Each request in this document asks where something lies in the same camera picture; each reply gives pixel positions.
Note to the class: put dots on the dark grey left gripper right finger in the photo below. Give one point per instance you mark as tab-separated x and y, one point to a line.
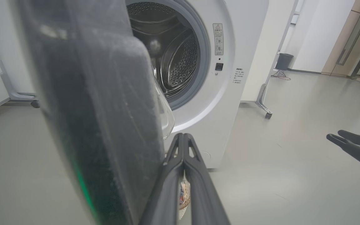
202	193

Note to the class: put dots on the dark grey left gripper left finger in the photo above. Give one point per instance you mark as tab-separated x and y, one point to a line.
164	193

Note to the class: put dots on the dark round washing machine door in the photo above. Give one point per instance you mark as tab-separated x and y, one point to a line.
98	109

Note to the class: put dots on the cream perforated laundry basket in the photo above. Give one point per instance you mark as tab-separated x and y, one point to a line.
182	212

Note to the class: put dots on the light wood door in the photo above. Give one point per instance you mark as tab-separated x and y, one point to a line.
339	40

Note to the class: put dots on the grey rubber door seal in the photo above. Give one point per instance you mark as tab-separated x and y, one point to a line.
203	68

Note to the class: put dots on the black door lock socket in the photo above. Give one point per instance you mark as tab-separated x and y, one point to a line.
219	66

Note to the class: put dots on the white washing machine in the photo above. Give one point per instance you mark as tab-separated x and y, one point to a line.
242	40

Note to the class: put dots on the round drain filter cover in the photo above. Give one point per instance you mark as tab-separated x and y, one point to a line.
205	155

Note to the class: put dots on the dark grey trash bin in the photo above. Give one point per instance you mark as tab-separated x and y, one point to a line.
284	62

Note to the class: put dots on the printed instruction text label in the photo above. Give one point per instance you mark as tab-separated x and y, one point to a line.
238	76

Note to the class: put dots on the stainless steel washer drum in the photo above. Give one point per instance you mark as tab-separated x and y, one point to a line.
180	62

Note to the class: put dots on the red triangle warning sticker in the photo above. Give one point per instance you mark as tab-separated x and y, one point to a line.
217	39

